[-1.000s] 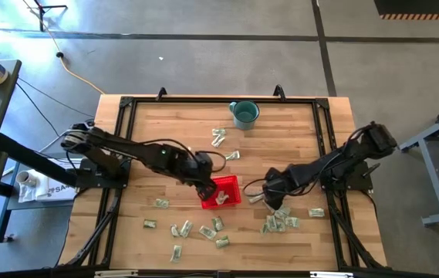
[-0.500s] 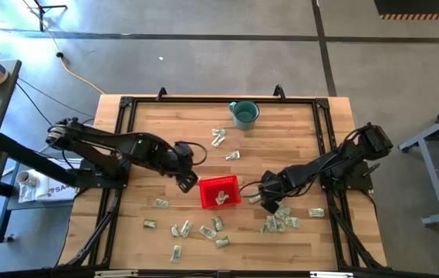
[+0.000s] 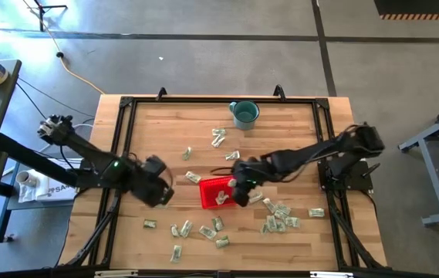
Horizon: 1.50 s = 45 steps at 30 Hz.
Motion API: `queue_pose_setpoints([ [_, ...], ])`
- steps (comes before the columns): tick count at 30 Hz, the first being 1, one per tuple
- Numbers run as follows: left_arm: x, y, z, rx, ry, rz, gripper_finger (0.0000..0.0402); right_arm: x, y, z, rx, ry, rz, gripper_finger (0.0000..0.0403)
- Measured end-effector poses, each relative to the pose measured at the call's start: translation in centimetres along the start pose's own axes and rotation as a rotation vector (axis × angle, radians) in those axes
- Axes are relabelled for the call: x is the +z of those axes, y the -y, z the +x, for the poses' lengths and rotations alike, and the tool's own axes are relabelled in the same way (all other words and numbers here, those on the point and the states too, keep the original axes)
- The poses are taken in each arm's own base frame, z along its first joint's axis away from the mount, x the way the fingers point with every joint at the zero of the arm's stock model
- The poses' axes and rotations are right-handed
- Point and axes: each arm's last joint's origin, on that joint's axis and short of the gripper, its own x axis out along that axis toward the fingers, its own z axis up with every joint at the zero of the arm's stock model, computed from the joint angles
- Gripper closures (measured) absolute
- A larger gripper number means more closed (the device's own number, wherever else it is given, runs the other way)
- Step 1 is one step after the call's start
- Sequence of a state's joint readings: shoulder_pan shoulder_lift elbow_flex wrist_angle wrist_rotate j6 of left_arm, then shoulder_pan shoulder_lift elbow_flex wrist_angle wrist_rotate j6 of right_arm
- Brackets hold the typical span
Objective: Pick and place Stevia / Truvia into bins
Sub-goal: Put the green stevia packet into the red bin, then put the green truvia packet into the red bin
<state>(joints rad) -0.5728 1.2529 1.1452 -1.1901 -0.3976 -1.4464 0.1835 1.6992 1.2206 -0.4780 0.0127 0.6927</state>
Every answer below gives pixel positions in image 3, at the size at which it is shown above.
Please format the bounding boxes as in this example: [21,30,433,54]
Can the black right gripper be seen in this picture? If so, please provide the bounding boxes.
[233,157,269,209]

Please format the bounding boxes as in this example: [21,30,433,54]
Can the white printed bag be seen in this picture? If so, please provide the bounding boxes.
[17,157,79,205]

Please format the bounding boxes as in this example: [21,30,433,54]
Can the blue metal leg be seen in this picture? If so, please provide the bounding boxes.
[0,161,22,244]

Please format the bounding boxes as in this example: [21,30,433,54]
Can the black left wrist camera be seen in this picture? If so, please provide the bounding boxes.
[144,154,168,177]

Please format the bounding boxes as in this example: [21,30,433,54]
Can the white strip on frame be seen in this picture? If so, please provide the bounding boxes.
[94,270,139,278]
[310,271,354,278]

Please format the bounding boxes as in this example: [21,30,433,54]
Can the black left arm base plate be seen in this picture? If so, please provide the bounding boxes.
[75,157,130,190]

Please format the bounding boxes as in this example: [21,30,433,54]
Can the black mat with hazard stripes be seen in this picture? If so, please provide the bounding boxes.
[373,0,439,21]

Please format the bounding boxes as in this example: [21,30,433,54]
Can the white paper cup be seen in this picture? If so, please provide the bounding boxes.
[15,170,39,188]

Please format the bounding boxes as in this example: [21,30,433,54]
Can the black floor cable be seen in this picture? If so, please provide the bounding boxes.
[15,76,96,119]
[14,81,49,120]

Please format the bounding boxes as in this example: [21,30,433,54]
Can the grey metal table frame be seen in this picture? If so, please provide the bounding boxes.
[398,98,439,227]

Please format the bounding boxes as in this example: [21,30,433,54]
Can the yellow floor cable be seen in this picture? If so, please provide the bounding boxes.
[22,0,105,95]

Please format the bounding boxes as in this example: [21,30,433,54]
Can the black diagonal support beam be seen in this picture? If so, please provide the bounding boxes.
[0,133,81,188]

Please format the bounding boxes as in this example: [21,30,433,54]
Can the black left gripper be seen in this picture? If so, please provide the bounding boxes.
[130,171,176,209]

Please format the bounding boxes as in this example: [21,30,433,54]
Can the red plastic slotted basket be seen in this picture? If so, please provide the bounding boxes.
[198,175,238,210]

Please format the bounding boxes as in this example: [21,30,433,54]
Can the teal enamel mug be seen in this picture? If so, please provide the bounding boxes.
[228,100,261,131]

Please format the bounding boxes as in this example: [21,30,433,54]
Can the black tripod stand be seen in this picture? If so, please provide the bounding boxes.
[29,0,69,32]

